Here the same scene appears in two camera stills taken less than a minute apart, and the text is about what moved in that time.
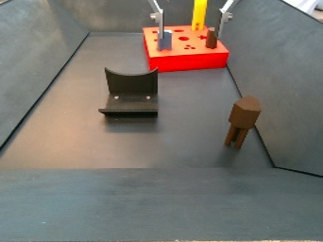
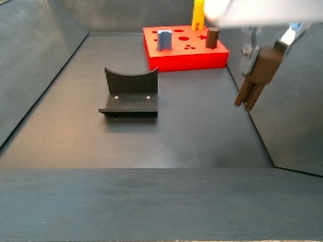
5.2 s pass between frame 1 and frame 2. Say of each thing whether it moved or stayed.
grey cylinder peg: stayed
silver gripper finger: moved
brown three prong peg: moved
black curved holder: stayed
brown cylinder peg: stayed
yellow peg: stayed
